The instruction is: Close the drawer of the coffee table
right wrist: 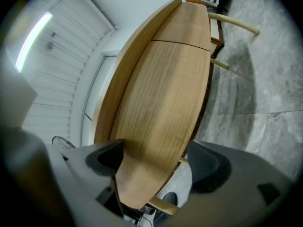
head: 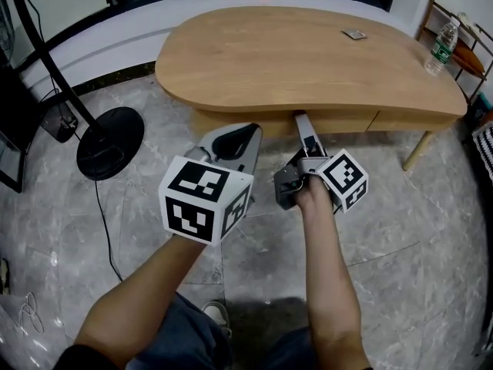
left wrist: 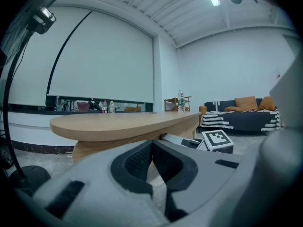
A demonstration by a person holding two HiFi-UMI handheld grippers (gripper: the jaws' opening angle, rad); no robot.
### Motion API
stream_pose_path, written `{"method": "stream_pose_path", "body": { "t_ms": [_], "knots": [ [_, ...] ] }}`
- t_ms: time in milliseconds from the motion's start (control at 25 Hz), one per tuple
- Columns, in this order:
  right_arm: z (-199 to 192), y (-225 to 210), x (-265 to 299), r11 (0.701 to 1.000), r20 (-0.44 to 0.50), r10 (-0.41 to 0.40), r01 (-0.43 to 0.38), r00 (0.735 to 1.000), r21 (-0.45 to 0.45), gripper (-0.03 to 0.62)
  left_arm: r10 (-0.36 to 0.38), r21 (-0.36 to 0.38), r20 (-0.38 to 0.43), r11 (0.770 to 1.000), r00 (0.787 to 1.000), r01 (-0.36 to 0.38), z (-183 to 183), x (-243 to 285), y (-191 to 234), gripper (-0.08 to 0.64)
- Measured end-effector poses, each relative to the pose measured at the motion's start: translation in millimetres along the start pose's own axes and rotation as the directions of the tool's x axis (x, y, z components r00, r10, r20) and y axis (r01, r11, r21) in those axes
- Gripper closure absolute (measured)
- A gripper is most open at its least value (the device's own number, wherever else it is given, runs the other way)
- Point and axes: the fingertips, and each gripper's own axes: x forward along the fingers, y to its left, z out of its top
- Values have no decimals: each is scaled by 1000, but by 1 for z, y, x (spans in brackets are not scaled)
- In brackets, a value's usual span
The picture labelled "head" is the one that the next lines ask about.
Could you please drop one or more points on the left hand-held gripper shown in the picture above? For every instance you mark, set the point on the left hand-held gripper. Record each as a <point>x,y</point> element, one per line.
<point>192,206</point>

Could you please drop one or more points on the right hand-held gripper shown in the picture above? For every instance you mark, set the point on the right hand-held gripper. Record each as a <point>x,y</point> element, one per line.
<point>343,179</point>

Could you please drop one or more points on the person's right forearm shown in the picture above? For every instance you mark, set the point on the person's right forearm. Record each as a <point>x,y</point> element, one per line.
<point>327,276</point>

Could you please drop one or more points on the person's left forearm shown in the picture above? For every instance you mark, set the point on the person's left forearm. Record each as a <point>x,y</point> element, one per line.
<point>138,303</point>

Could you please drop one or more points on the wooden coffee table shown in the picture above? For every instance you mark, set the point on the wooden coffee table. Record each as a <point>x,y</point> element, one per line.
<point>289,60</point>

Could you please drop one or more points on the small silver packet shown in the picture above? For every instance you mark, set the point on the small silver packet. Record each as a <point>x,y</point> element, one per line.
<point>354,34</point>

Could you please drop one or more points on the black standing fan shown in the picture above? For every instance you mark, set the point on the black standing fan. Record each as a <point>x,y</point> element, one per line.
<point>111,145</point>

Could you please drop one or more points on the clear green label water bottle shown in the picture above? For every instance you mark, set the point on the clear green label water bottle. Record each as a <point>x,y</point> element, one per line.
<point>441,48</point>

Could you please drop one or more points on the wooden shelf rack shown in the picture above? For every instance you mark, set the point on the wooden shelf rack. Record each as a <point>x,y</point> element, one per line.
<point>424,19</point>

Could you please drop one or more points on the person's left shoe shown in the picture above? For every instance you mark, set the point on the person's left shoe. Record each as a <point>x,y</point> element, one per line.
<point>215,316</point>

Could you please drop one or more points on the black mesh waste bin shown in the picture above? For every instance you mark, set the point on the black mesh waste bin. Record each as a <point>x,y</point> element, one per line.
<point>59,123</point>

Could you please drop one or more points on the teal bag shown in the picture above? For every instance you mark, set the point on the teal bag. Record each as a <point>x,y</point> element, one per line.
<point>479,110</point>

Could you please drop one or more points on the black white striped blanket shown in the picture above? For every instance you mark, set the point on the black white striped blanket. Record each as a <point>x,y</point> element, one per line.
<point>485,149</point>

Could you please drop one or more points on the person's blue jeans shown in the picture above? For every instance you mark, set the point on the person's blue jeans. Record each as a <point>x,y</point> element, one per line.
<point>185,334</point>

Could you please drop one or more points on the crumpled beige cloth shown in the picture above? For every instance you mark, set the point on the crumpled beige cloth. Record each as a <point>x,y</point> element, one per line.
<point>467,21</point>

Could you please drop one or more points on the black framed monitor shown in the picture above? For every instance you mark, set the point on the black framed monitor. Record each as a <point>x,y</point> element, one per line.
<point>15,110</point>

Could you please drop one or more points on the person's black printed shirt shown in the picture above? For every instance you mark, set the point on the person's black printed shirt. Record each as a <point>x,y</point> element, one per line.
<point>92,358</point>

